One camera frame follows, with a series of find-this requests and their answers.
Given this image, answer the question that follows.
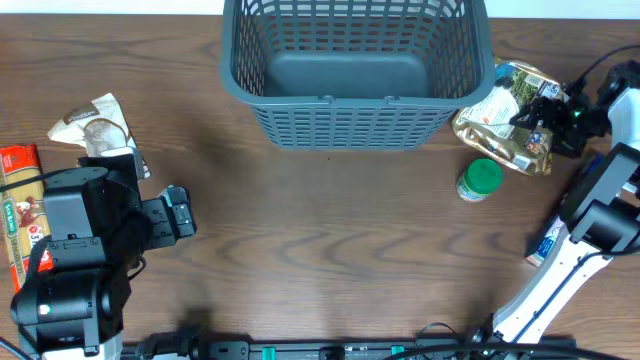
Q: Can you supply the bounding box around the white brown snack bag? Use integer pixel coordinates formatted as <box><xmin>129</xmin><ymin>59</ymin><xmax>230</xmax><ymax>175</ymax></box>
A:
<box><xmin>48</xmin><ymin>93</ymin><xmax>151</xmax><ymax>179</ymax></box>

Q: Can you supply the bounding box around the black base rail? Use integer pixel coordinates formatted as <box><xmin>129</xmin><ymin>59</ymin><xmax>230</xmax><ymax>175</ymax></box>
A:
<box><xmin>119</xmin><ymin>324</ymin><xmax>640</xmax><ymax>360</ymax></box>

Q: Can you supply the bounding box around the green lid jar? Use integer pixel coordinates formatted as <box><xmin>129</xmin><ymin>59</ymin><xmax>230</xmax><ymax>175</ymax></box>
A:
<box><xmin>456</xmin><ymin>158</ymin><xmax>503</xmax><ymax>202</ymax></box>

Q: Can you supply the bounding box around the red spaghetti packet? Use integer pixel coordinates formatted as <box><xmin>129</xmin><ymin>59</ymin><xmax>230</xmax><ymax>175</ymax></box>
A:
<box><xmin>1</xmin><ymin>144</ymin><xmax>50</xmax><ymax>292</ymax></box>

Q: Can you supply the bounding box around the grey plastic basket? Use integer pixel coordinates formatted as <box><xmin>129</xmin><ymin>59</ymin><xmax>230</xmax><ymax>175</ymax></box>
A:
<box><xmin>220</xmin><ymin>0</ymin><xmax>495</xmax><ymax>150</ymax></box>

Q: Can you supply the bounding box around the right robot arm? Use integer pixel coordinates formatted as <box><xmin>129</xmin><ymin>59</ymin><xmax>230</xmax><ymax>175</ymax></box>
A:
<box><xmin>491</xmin><ymin>60</ymin><xmax>639</xmax><ymax>343</ymax></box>

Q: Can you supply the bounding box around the blue tissue pack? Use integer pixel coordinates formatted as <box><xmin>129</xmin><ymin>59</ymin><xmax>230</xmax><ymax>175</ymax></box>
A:
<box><xmin>524</xmin><ymin>152</ymin><xmax>606</xmax><ymax>268</ymax></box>

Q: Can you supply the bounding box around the gold foil food pouch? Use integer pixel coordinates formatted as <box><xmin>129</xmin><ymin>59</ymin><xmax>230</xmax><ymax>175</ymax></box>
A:
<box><xmin>452</xmin><ymin>60</ymin><xmax>568</xmax><ymax>176</ymax></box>

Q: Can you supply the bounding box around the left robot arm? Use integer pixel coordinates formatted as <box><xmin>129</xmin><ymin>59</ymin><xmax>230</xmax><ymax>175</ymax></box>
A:
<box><xmin>10</xmin><ymin>154</ymin><xmax>197</xmax><ymax>359</ymax></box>

